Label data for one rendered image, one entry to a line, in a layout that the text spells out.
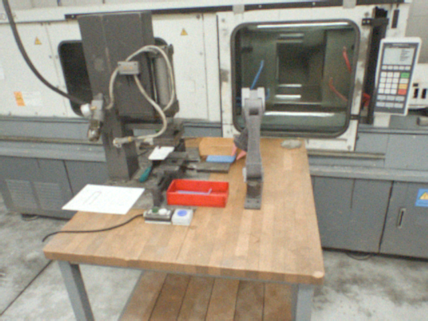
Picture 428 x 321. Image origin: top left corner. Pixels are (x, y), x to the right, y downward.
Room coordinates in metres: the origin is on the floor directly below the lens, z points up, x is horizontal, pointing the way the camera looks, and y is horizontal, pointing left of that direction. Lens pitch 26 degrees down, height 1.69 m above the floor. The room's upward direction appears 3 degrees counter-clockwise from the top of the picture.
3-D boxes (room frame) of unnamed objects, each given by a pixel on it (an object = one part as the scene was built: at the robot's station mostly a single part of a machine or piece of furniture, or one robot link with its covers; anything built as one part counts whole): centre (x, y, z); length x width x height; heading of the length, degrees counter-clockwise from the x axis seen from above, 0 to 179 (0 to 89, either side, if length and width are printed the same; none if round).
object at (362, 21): (1.90, -0.48, 1.21); 0.86 x 0.10 x 0.79; 75
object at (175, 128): (1.51, 0.26, 1.22); 0.26 x 0.18 x 0.30; 78
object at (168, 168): (1.51, 0.18, 0.98); 0.20 x 0.10 x 0.01; 168
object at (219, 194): (1.28, 0.06, 0.93); 0.25 x 0.12 x 0.06; 78
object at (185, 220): (1.13, 0.13, 0.90); 0.07 x 0.07 x 0.06; 78
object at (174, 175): (1.51, 0.18, 0.94); 0.20 x 0.10 x 0.07; 168
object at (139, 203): (1.55, 0.26, 0.88); 0.65 x 0.50 x 0.03; 168
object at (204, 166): (1.60, -0.02, 0.91); 0.17 x 0.16 x 0.02; 168
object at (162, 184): (1.34, 0.22, 0.95); 0.15 x 0.03 x 0.10; 168
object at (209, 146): (1.75, -0.07, 0.93); 0.25 x 0.13 x 0.08; 78
